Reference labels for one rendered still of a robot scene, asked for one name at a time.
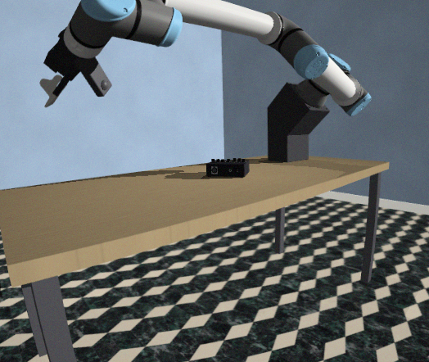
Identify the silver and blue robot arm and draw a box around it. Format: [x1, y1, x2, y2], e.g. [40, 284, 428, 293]
[64, 0, 371, 116]

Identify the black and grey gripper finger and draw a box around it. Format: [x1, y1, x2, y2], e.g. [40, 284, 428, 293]
[40, 75, 72, 107]

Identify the black lighting desk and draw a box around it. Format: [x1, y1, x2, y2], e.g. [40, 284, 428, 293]
[206, 158, 249, 178]

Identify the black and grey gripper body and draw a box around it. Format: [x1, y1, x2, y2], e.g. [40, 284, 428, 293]
[44, 28, 86, 81]

